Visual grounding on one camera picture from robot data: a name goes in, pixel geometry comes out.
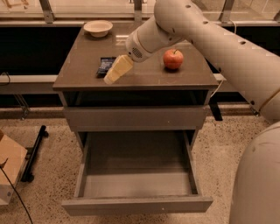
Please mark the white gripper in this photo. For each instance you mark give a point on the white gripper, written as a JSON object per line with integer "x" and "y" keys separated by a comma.
{"x": 135, "y": 46}

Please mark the dark blue snack bar wrapper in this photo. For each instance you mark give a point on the dark blue snack bar wrapper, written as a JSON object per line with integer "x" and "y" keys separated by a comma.
{"x": 106, "y": 64}

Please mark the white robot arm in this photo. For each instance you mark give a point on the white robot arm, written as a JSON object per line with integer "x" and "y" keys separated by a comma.
{"x": 253, "y": 71}

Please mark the grey drawer cabinet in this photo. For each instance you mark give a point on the grey drawer cabinet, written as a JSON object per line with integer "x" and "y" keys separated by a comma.
{"x": 147, "y": 85}

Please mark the closed grey top drawer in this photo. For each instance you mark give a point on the closed grey top drawer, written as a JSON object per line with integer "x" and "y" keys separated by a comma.
{"x": 131, "y": 118}

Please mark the open grey middle drawer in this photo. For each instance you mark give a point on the open grey middle drawer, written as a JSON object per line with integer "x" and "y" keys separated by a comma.
{"x": 137, "y": 172}

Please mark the red apple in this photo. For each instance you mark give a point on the red apple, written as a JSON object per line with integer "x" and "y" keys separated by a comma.
{"x": 173, "y": 59}

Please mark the metal window railing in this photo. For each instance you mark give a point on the metal window railing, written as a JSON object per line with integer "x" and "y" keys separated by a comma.
{"x": 225, "y": 12}

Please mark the cardboard box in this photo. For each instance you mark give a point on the cardboard box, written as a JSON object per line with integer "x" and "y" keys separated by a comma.
{"x": 12, "y": 158}

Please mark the black metal stand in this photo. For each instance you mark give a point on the black metal stand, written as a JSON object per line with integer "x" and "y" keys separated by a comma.
{"x": 31, "y": 155}

